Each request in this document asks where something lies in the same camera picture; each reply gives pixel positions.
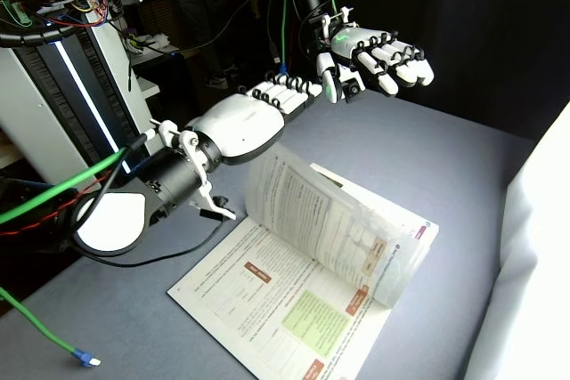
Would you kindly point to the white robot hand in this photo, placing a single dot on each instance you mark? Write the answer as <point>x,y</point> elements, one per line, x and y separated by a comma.
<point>352,44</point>
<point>240,126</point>

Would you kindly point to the textbook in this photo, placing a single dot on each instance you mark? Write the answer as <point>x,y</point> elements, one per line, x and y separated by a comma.
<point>285,273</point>

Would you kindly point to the cluttered background desk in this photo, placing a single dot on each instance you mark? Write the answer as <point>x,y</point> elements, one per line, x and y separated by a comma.
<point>153,44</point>

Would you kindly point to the black backdrop curtain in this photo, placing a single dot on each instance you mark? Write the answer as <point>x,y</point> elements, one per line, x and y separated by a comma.
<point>467,6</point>

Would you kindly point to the white robot body column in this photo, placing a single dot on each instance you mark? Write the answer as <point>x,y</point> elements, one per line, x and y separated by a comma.
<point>49,122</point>

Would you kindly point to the white sheet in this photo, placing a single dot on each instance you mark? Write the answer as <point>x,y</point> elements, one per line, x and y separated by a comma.
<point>534,264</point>

